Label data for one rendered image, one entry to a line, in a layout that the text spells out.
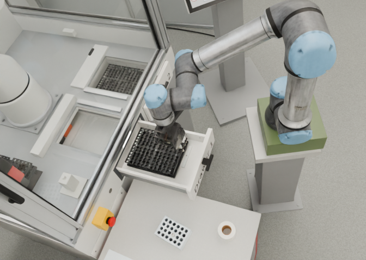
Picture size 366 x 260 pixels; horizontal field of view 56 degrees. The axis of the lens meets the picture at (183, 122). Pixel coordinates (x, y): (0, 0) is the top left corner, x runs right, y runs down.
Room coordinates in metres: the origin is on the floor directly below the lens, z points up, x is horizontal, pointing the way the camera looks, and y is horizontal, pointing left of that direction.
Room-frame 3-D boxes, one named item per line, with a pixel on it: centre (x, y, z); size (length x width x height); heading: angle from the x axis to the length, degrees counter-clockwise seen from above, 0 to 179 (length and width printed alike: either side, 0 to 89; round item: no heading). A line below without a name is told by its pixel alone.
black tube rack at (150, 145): (0.75, 0.14, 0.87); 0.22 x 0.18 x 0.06; 55
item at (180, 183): (0.75, 0.15, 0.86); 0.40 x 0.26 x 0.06; 55
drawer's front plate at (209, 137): (0.63, -0.02, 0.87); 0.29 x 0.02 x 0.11; 145
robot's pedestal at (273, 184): (0.73, -0.42, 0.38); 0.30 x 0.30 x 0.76; 78
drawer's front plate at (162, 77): (1.07, 0.06, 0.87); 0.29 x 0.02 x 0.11; 145
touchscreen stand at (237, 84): (1.55, -0.46, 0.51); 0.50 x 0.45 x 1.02; 3
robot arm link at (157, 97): (0.69, 0.05, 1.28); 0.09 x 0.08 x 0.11; 77
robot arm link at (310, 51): (0.59, -0.38, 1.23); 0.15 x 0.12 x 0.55; 167
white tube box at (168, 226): (0.42, 0.17, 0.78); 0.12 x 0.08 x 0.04; 44
